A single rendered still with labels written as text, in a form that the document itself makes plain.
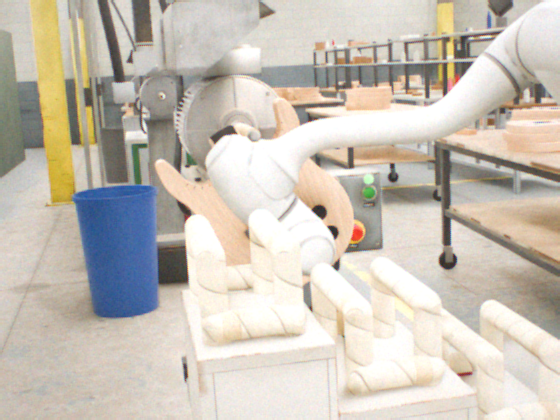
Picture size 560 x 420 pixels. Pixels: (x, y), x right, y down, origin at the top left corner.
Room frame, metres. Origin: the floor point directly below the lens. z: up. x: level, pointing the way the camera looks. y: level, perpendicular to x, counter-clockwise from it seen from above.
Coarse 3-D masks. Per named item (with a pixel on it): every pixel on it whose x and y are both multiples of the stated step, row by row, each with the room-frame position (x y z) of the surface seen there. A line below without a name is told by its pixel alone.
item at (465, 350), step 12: (444, 312) 1.00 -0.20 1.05; (444, 324) 0.97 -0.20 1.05; (456, 324) 0.95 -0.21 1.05; (444, 336) 0.96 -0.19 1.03; (456, 336) 0.93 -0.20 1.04; (468, 336) 0.91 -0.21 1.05; (456, 348) 0.92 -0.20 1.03; (468, 348) 0.89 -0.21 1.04; (480, 348) 0.87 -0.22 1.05; (492, 348) 0.86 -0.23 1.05; (480, 360) 0.86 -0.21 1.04; (492, 360) 0.85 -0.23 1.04
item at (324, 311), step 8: (312, 288) 0.99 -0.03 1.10; (312, 296) 0.99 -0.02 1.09; (320, 296) 0.98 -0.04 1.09; (312, 304) 0.99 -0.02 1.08; (320, 304) 0.98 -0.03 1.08; (328, 304) 0.98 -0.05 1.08; (312, 312) 0.99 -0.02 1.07; (320, 312) 0.98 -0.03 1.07; (328, 312) 0.98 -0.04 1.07; (336, 312) 0.99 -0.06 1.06; (320, 320) 0.98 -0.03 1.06; (328, 320) 0.98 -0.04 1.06; (336, 320) 0.99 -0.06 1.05; (328, 328) 0.98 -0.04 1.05; (336, 328) 0.99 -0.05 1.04; (336, 336) 0.99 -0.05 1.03
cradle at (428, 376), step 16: (368, 368) 0.81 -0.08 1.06; (384, 368) 0.82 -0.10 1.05; (400, 368) 0.82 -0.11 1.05; (416, 368) 0.82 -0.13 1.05; (432, 368) 0.82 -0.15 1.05; (352, 384) 0.81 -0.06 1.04; (368, 384) 0.81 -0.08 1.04; (384, 384) 0.81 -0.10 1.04; (400, 384) 0.82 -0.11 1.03; (416, 384) 0.82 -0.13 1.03
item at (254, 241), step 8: (256, 240) 0.97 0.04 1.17; (256, 248) 0.97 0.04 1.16; (264, 248) 0.97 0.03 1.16; (256, 256) 0.97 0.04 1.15; (264, 256) 0.97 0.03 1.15; (256, 264) 0.97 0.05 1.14; (264, 264) 0.97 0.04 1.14; (256, 272) 0.97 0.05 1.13; (264, 272) 0.97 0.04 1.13; (256, 280) 0.97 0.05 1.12; (264, 280) 0.97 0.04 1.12; (272, 280) 0.97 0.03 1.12; (256, 288) 0.97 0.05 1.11; (264, 288) 0.97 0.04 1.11; (272, 288) 0.97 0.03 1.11
